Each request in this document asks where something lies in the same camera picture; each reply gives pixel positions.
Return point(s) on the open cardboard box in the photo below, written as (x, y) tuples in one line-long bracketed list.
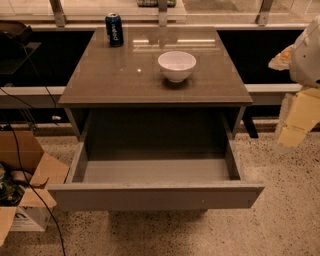
[(26, 172)]

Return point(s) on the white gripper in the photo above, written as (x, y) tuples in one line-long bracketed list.
[(307, 58)]

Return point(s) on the grey drawer cabinet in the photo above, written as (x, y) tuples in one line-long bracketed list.
[(130, 75)]

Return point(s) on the blue Pepsi soda can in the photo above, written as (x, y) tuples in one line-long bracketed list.
[(114, 29)]

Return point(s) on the white ceramic bowl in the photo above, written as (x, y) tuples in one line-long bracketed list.
[(176, 66)]

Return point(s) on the dark shelf with device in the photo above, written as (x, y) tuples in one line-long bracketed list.
[(15, 46)]

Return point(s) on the grey top drawer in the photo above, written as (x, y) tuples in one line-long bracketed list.
[(155, 160)]

